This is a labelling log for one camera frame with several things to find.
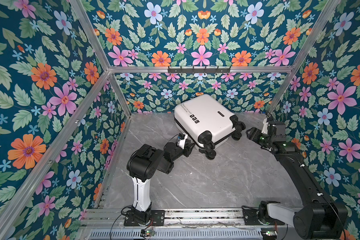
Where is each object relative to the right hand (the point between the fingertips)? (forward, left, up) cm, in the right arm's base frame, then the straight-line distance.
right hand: (251, 132), depth 81 cm
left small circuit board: (-43, +55, -23) cm, 73 cm away
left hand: (+3, +31, -11) cm, 33 cm away
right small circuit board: (-43, -4, -23) cm, 50 cm away
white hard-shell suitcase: (+9, +23, -2) cm, 25 cm away
